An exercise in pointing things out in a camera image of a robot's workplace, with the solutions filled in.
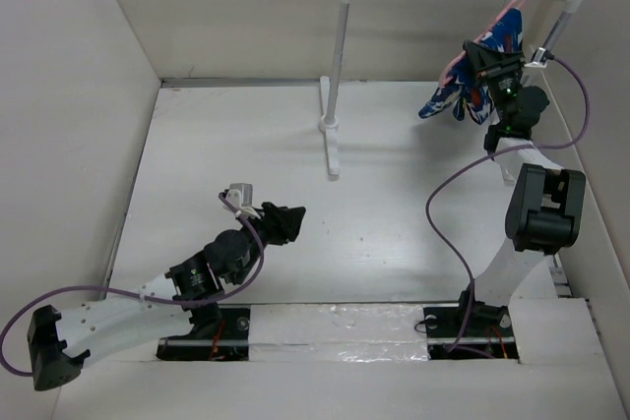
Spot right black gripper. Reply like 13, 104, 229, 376
465, 38, 528, 125

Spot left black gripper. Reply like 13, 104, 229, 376
230, 202, 302, 285

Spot blue patterned trousers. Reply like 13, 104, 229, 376
418, 9, 523, 125

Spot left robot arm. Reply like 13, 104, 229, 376
27, 202, 306, 391

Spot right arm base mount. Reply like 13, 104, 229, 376
414, 289, 519, 360

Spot pink clothes hanger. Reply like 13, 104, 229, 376
438, 0, 526, 88

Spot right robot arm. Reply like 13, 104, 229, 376
455, 41, 586, 335

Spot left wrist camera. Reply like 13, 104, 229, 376
219, 183, 261, 219

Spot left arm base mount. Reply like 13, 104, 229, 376
156, 305, 251, 362

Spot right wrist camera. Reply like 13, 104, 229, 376
524, 46, 555, 70

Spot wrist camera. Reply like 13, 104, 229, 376
219, 183, 261, 219
524, 46, 555, 70

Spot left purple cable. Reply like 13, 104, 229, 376
0, 193, 267, 378

